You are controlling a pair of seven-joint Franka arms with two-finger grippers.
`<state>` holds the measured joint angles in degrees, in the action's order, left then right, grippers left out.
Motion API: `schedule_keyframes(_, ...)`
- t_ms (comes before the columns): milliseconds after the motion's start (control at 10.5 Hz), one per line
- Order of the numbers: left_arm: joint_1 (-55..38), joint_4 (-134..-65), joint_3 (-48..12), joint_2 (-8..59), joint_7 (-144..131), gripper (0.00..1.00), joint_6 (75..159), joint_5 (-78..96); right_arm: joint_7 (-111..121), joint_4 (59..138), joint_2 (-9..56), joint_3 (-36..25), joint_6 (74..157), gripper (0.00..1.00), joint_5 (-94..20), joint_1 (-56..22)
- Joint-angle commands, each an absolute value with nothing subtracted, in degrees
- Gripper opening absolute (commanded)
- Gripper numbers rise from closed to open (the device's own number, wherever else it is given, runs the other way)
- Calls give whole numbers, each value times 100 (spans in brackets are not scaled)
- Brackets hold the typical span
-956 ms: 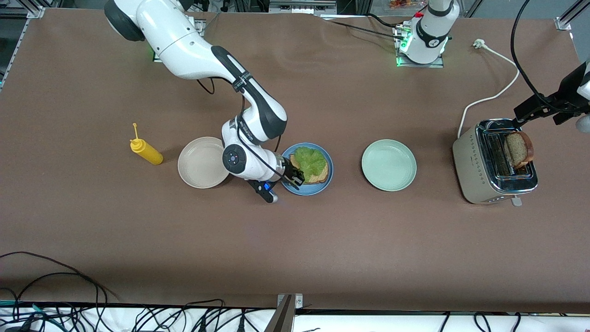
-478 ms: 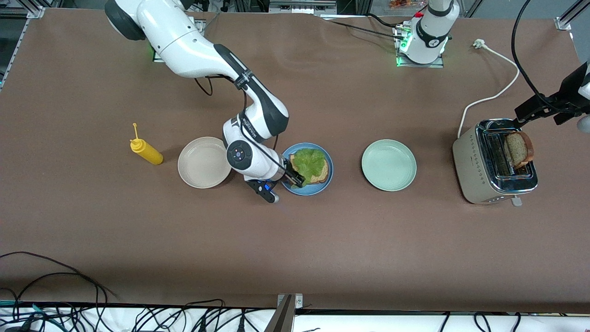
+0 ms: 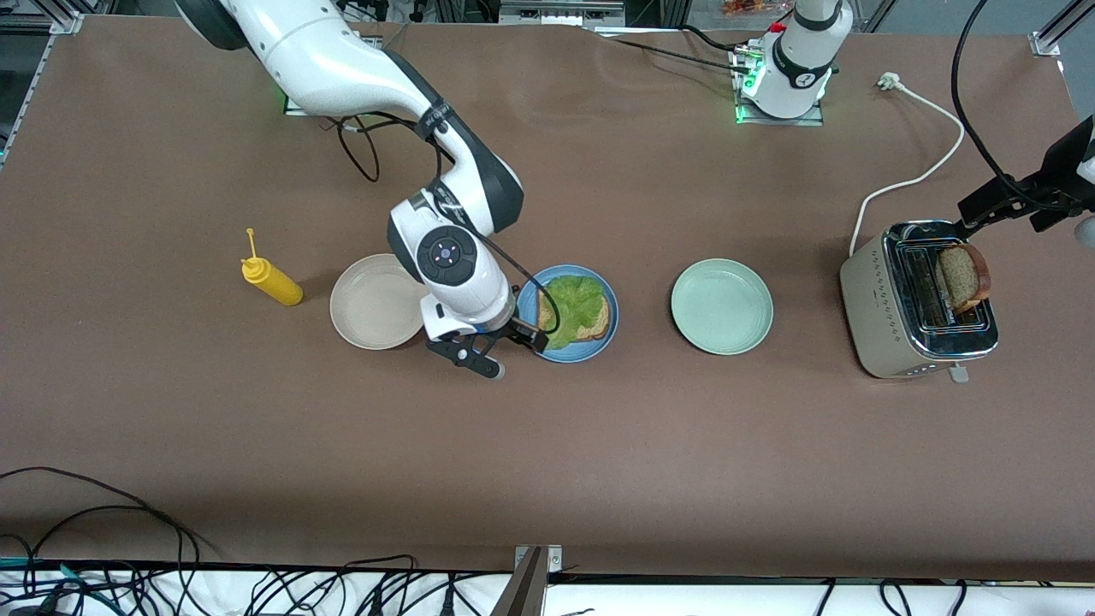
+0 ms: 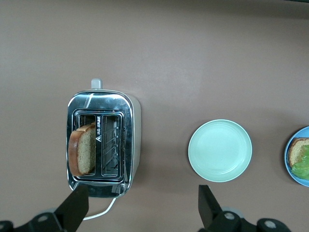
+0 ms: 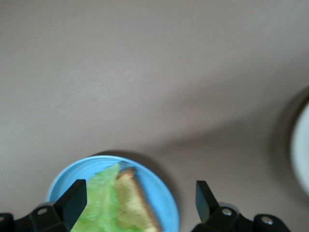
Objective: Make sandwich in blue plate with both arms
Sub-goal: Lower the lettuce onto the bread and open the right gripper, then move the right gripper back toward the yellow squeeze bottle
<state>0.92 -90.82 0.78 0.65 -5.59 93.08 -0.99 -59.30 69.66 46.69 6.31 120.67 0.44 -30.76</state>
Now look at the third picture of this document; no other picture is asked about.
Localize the looping black cable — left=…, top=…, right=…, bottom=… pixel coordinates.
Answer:
left=0, top=505, right=202, bottom=591

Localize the green lettuce leaf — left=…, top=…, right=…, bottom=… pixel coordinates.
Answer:
left=543, top=274, right=607, bottom=350

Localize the yellow squeeze bottle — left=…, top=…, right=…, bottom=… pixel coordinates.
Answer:
left=240, top=228, right=304, bottom=307

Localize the pale green plate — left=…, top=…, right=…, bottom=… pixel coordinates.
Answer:
left=671, top=258, right=774, bottom=356

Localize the aluminium frame profile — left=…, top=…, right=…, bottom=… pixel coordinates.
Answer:
left=1029, top=0, right=1095, bottom=59
left=0, top=0, right=116, bottom=35

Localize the long black cable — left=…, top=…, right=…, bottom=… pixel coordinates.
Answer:
left=0, top=466, right=219, bottom=557

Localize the black base cable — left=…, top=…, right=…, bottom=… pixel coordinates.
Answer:
left=612, top=26, right=758, bottom=76

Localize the silver metal box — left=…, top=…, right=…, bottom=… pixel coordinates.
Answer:
left=499, top=0, right=627, bottom=27

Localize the aluminium bracket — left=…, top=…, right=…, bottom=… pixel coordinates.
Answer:
left=492, top=545, right=565, bottom=616

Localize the white toaster power cable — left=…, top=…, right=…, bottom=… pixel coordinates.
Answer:
left=849, top=72, right=966, bottom=258

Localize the brown bread slice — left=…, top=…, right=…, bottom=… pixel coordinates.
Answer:
left=935, top=243, right=993, bottom=316
left=537, top=291, right=611, bottom=343

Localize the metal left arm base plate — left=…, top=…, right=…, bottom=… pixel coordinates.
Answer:
left=731, top=47, right=826, bottom=127

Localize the perforated metal rail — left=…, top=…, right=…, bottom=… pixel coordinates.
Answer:
left=0, top=34, right=54, bottom=163

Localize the beige chrome toaster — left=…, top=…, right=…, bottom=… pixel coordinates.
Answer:
left=838, top=220, right=1000, bottom=383

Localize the white plate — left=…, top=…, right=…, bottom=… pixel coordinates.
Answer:
left=329, top=253, right=429, bottom=351

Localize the blue plate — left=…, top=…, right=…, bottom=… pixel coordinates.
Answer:
left=515, top=265, right=619, bottom=364

